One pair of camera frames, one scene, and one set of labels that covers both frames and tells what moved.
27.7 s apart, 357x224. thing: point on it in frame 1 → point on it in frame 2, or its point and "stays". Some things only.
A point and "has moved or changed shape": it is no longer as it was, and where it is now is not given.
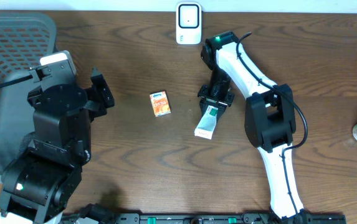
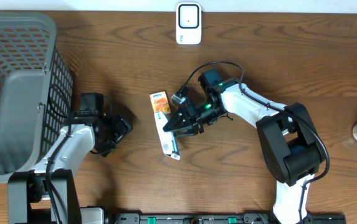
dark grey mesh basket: [10, 44] stays
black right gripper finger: [204, 105] → [180, 120]
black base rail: [245, 218] stays
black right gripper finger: [222, 107] → [184, 132]
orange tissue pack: [160, 103] stays
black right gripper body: [217, 93] → [199, 115]
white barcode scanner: [189, 23] stays
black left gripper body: [81, 99] → [111, 129]
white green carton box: [206, 126] has moved or changed shape
